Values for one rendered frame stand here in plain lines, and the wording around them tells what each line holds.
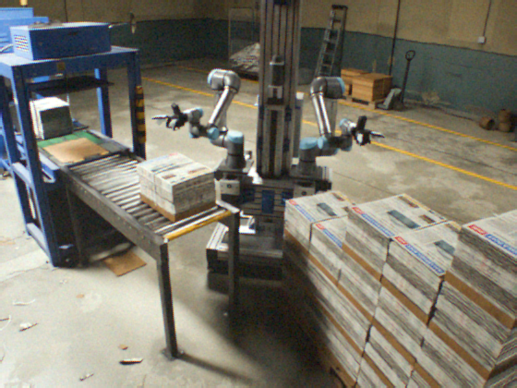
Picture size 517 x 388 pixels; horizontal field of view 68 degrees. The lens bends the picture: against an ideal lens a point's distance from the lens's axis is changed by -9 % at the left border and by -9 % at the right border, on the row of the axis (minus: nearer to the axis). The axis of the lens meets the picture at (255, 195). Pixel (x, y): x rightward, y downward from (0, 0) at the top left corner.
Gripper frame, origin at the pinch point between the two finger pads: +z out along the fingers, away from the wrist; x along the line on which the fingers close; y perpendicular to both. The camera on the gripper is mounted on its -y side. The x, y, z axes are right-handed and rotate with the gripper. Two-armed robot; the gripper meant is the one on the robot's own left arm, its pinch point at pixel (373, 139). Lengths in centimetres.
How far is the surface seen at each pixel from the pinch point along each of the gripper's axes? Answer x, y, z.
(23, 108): 196, -30, -100
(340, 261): 40, 43, 39
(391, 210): 18, 14, 48
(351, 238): 38, 26, 45
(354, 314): 41, 62, 58
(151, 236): 126, 27, 2
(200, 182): 94, 12, -17
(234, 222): 80, 39, -14
